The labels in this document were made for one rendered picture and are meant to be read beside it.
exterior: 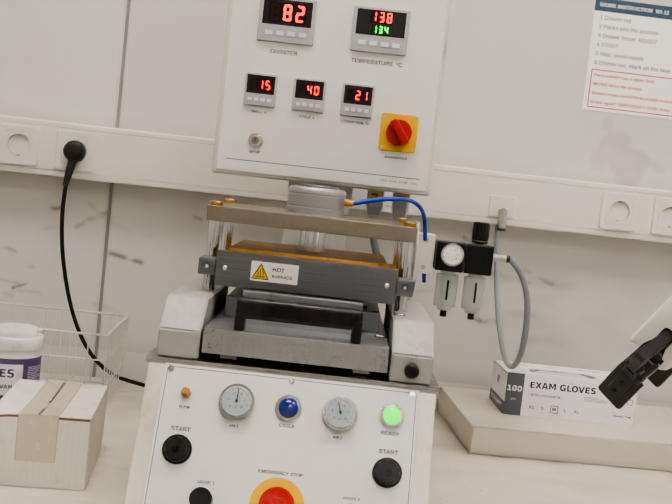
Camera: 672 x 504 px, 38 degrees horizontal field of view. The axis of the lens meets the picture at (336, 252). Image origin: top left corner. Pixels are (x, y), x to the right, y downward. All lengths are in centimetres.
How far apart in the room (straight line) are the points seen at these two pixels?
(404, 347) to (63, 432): 42
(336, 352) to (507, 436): 52
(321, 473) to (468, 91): 95
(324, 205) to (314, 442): 33
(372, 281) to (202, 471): 32
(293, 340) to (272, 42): 51
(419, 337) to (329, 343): 11
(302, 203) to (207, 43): 62
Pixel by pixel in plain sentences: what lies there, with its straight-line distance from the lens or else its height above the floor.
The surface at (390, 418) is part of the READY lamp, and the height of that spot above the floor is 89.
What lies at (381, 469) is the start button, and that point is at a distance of 112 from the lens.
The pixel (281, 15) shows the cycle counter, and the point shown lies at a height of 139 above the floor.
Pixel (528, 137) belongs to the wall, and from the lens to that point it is 188.
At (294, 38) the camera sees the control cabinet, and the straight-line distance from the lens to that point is 146.
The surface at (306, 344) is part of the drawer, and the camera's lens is 114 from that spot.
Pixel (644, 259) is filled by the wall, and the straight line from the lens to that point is 196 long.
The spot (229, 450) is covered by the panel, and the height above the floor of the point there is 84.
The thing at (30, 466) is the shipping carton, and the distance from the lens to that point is 125.
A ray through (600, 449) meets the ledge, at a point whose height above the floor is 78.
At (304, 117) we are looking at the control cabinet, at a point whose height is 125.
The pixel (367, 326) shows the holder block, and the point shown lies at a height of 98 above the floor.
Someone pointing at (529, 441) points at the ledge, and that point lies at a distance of 161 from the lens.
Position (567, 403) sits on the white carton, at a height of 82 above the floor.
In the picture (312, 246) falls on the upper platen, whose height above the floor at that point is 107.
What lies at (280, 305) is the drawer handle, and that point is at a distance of 114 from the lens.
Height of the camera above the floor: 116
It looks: 4 degrees down
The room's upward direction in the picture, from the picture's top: 6 degrees clockwise
